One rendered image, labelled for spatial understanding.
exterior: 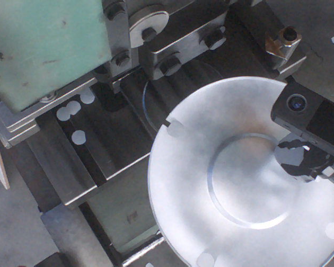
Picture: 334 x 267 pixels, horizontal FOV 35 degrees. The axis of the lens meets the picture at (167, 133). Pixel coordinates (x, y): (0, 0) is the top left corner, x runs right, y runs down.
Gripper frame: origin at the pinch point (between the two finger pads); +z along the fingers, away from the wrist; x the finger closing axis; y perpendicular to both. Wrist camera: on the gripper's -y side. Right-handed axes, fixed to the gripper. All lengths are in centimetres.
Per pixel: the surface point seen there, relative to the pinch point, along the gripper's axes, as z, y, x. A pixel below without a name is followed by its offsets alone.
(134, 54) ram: -3.5, -23.5, -2.9
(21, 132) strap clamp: 18.8, -27.6, -15.3
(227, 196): 1.9, -1.9, -9.1
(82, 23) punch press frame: -24.2, -30.9, -10.2
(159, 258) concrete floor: 76, 25, -19
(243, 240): 1.1, 2.8, -13.0
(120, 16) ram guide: -22.4, -28.8, -7.4
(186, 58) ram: -3.8, -18.1, 0.5
